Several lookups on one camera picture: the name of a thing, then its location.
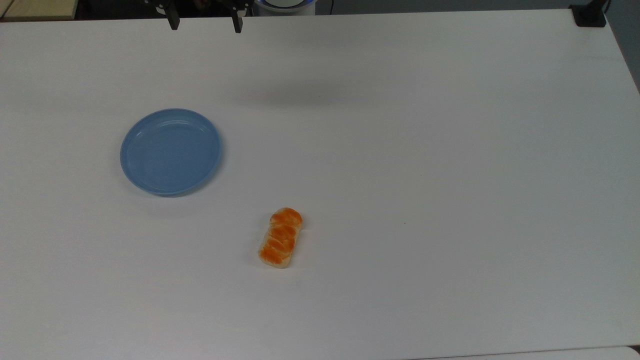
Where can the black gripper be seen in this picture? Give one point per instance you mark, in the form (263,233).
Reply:
(235,4)

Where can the braided orange bread loaf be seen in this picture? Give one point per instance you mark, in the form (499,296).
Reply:
(280,238)

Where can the round blue plate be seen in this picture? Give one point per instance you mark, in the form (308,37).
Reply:
(170,152)

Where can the light wooden side table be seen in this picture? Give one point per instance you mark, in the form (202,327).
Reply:
(37,9)

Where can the black table clamp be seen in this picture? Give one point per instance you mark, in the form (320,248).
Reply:
(590,16)

